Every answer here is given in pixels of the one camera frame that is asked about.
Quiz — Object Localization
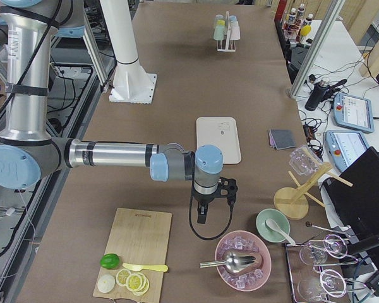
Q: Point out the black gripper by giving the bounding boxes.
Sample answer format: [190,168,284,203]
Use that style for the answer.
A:
[192,189,220,224]

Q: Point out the cream rabbit tray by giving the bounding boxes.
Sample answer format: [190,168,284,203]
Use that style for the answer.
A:
[196,117,241,164]

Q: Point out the green cup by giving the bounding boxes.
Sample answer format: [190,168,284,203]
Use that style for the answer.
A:
[213,19,226,41]

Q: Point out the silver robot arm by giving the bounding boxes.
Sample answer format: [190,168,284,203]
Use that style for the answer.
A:
[0,1,224,223]

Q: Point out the wooden cup tree stand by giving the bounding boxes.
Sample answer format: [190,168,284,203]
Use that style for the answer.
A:
[274,162,353,220]

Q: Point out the clear glass cup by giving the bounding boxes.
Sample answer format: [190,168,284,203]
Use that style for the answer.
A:
[289,145,322,175]

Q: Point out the pink cup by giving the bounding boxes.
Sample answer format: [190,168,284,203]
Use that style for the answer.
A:
[230,26,241,41]

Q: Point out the pink bowl with ice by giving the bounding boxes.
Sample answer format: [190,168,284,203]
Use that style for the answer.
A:
[215,230,272,292]

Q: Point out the metal scoop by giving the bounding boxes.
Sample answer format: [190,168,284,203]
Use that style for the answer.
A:
[200,249,263,276]

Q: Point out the wooden cutting board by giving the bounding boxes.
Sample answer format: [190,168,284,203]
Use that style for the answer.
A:
[93,208,172,302]

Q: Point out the white ceramic spoon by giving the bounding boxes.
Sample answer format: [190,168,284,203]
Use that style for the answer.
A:
[265,218,296,246]

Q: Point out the yellow plastic knife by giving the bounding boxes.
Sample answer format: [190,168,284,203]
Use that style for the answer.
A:
[122,263,169,273]

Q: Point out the green bowl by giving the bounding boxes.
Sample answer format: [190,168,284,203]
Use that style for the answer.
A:
[255,208,291,243]

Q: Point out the lemon slices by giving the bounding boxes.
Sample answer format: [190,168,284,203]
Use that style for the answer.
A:
[115,268,150,296]

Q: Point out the grey folded cloth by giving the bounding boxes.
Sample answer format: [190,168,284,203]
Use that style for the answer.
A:
[268,129,296,150]

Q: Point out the green lime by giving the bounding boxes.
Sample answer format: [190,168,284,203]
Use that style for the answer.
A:
[100,253,120,270]

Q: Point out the white lemon half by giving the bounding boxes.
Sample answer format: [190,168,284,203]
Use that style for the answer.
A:
[97,274,116,294]

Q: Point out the wine glass rack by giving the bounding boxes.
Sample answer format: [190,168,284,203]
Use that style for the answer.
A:
[284,231,374,302]

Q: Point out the lower teach pendant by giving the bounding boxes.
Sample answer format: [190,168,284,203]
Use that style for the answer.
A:
[325,131,370,172]

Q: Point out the teach pendant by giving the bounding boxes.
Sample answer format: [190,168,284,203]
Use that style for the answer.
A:
[325,131,370,172]
[334,93,375,133]

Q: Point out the black laptop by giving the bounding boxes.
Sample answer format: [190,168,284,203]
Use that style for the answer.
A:
[322,146,379,250]

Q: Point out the black bottle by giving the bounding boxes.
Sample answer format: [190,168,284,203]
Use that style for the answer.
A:
[304,77,330,111]

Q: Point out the upper teach pendant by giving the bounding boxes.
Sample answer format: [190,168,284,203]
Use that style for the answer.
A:
[334,93,375,133]

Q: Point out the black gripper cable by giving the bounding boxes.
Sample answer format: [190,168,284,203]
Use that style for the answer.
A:
[188,189,234,241]

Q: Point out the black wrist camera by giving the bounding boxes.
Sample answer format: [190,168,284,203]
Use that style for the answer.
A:
[217,177,238,205]

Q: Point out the white mounting post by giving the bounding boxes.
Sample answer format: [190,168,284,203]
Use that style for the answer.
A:
[100,0,157,104]

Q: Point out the white wire cup rack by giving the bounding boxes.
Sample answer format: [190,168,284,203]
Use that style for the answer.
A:
[214,11,239,52]

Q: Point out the aluminium frame post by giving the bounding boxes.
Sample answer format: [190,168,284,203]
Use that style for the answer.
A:
[289,0,345,99]

